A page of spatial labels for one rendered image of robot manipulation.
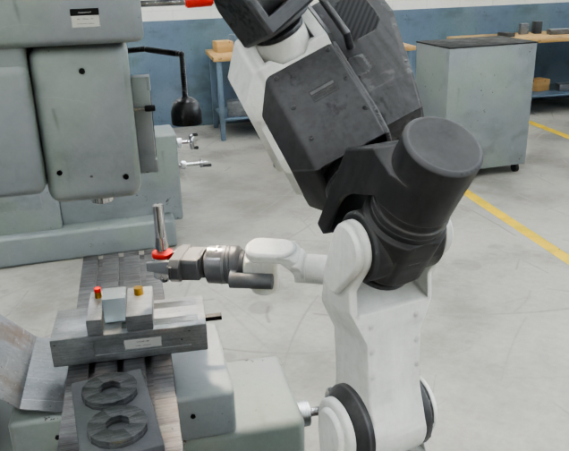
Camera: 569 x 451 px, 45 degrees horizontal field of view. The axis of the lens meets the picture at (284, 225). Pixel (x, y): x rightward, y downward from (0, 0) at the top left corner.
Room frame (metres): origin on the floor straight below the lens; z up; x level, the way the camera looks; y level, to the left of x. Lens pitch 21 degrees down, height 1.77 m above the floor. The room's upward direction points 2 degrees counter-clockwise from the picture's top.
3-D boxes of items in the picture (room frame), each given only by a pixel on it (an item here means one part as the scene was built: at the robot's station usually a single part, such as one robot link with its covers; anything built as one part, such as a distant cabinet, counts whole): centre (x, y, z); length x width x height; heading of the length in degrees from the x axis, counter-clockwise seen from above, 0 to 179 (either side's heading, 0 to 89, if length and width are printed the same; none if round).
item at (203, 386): (1.46, 0.41, 0.79); 0.50 x 0.35 x 0.12; 102
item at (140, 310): (1.45, 0.35, 1.02); 0.15 x 0.06 x 0.04; 9
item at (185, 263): (1.42, 0.19, 1.13); 0.13 x 0.12 x 0.10; 170
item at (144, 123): (1.48, 0.30, 1.45); 0.04 x 0.04 x 0.21; 12
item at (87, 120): (1.46, 0.41, 1.47); 0.21 x 0.19 x 0.32; 12
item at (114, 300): (1.44, 0.40, 1.03); 0.06 x 0.05 x 0.06; 9
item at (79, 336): (1.44, 0.37, 0.98); 0.35 x 0.15 x 0.11; 99
